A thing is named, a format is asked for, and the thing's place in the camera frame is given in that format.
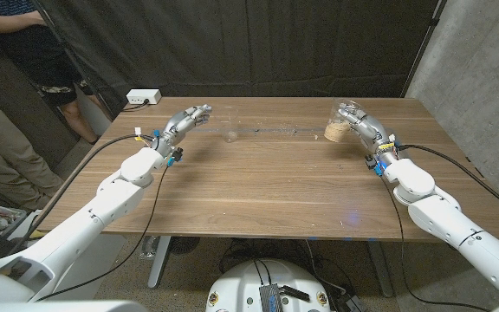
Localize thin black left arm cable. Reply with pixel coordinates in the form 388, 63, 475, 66
35, 164, 171, 302

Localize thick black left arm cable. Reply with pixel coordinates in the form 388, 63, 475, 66
9, 133, 158, 255

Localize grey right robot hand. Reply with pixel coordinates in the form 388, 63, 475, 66
338, 106, 400, 168

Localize black round slotted disc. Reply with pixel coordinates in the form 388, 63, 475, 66
169, 236, 202, 256

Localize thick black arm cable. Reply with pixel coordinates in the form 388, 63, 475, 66
397, 143, 499, 223
9, 133, 158, 255

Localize person in dark brown trousers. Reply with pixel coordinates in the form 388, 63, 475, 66
0, 47, 80, 174

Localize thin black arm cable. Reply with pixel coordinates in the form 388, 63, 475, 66
35, 164, 171, 302
377, 172, 491, 312

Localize grey metal table leg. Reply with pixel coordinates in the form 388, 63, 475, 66
366, 240, 394, 298
147, 236, 172, 289

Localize clear cup with sugar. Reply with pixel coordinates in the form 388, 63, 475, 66
323, 98, 366, 143

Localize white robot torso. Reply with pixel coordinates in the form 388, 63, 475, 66
205, 258, 332, 312

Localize clear plastic cup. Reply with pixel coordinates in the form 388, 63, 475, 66
218, 106, 240, 144

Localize person in black shorts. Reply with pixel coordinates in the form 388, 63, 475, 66
0, 0, 112, 145

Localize black backdrop stand pole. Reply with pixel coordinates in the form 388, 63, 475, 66
400, 0, 449, 99
30, 0, 116, 121

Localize clear plastic bottle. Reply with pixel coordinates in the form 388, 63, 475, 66
139, 235, 160, 261

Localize black backdrop curtain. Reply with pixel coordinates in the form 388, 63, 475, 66
36, 0, 444, 118

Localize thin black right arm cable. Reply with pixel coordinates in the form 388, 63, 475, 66
377, 172, 491, 312

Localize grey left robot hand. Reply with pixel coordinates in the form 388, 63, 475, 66
153, 103, 212, 157

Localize white power strip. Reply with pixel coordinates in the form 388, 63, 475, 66
126, 88, 163, 106

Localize black flat connector bar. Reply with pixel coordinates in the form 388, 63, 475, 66
279, 284, 311, 302

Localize black power strip cable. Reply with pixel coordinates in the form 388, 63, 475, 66
121, 99, 151, 113

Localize grey finned electronics box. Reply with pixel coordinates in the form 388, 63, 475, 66
258, 283, 285, 312

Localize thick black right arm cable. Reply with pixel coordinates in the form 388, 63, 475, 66
397, 143, 499, 223

